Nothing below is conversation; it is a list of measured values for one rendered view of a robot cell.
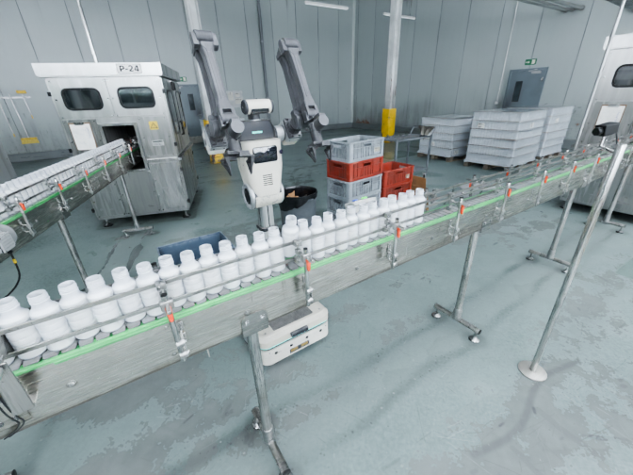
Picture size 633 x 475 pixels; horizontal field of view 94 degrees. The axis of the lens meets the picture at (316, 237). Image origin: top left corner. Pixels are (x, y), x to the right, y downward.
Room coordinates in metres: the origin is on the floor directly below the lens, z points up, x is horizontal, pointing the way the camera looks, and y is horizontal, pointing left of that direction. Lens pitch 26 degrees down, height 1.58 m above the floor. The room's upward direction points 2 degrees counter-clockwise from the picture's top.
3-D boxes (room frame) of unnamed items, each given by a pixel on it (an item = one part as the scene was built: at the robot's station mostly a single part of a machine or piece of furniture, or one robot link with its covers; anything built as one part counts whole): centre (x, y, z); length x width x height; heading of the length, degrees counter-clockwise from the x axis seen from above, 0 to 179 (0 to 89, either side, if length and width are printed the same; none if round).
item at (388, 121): (11.03, -2.64, 0.55); 0.40 x 0.40 x 1.10; 32
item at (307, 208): (3.18, 0.20, 0.32); 0.45 x 0.45 x 0.64
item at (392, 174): (4.15, -1.04, 0.55); 0.61 x 0.41 x 0.22; 125
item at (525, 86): (9.82, -6.32, 1.05); 1.00 x 0.10 x 2.10; 32
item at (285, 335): (1.73, 0.31, 0.24); 0.68 x 0.53 x 0.41; 33
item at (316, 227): (1.05, 0.00, 1.08); 0.06 x 0.06 x 0.17
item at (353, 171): (3.69, -0.51, 0.78); 0.61 x 0.41 x 0.22; 129
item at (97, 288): (0.67, 0.59, 1.08); 0.06 x 0.06 x 0.17
